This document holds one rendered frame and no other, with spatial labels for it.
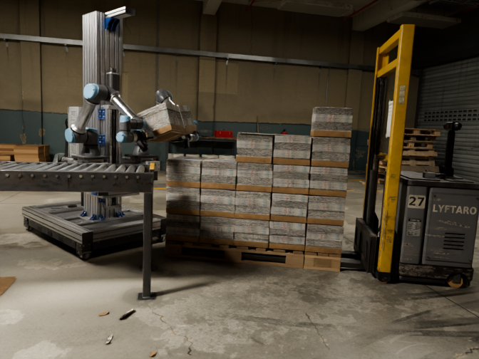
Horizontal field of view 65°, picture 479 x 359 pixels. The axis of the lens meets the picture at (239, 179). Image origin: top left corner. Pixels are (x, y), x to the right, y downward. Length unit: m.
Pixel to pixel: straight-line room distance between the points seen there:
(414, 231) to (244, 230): 1.28
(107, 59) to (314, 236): 2.32
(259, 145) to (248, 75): 7.12
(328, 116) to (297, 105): 7.38
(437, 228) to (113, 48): 3.01
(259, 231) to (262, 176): 0.45
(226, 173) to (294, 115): 7.40
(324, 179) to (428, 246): 0.89
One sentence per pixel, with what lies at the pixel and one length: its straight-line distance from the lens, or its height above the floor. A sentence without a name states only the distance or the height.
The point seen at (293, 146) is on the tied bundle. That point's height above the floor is 0.98.
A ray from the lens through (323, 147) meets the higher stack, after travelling 3.00.
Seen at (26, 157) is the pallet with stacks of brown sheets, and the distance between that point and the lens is 9.06.
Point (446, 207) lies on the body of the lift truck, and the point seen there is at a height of 0.60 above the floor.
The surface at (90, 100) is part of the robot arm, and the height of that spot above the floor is 1.26.
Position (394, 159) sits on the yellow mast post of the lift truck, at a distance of 2.91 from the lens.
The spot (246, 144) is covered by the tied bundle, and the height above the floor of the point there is 0.98.
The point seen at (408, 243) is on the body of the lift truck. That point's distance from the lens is 3.08.
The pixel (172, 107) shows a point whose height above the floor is 1.24.
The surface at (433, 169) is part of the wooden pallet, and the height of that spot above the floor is 0.43.
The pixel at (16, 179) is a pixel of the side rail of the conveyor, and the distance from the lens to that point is 2.50.
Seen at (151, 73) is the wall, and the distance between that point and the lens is 9.79.
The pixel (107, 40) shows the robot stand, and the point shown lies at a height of 1.80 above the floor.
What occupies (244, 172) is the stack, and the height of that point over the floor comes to 0.76.
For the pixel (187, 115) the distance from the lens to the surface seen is 3.25.
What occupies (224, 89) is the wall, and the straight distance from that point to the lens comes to 9.89.
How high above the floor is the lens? 1.08
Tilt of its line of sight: 7 degrees down
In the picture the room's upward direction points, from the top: 3 degrees clockwise
